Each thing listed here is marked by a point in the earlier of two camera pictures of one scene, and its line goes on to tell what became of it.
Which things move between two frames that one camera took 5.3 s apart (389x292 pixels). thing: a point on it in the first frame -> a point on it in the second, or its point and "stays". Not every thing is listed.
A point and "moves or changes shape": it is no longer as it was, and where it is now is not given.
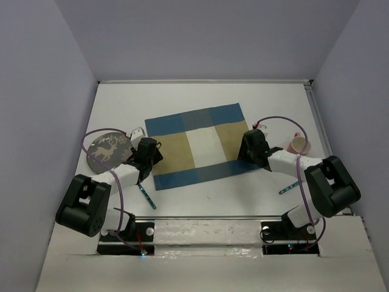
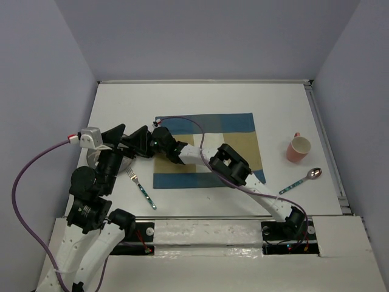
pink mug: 299,145 stays
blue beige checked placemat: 199,145 moves or changes shape
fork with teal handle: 147,196 stays
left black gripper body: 154,159 -> 110,160
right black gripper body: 246,154 -> 157,148
